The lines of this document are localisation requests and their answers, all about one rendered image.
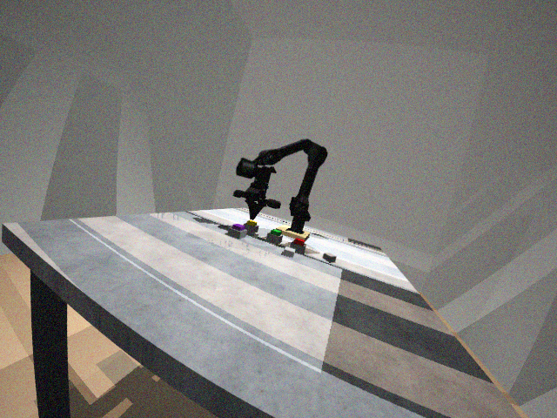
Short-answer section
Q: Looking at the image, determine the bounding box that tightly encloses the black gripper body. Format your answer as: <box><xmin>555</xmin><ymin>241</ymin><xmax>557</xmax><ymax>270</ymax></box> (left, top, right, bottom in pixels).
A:
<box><xmin>232</xmin><ymin>180</ymin><xmax>281</xmax><ymax>209</ymax></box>

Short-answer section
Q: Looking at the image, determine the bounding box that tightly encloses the purple button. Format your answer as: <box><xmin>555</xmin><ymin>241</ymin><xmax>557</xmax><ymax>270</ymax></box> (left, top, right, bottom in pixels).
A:
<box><xmin>228</xmin><ymin>224</ymin><xmax>247</xmax><ymax>239</ymax></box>

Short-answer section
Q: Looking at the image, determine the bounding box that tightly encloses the red button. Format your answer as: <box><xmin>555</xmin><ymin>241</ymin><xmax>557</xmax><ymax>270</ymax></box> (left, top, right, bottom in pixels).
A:
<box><xmin>290</xmin><ymin>238</ymin><xmax>306</xmax><ymax>254</ymax></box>

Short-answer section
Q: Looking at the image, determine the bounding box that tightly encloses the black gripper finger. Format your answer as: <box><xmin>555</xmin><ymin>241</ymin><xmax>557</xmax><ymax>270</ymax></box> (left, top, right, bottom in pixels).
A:
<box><xmin>245</xmin><ymin>201</ymin><xmax>257</xmax><ymax>219</ymax></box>
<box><xmin>252</xmin><ymin>204</ymin><xmax>267</xmax><ymax>220</ymax></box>

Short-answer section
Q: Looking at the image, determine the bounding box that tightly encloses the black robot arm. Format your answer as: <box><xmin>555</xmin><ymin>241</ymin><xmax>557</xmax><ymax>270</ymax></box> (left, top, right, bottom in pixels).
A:
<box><xmin>236</xmin><ymin>138</ymin><xmax>327</xmax><ymax>234</ymax></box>

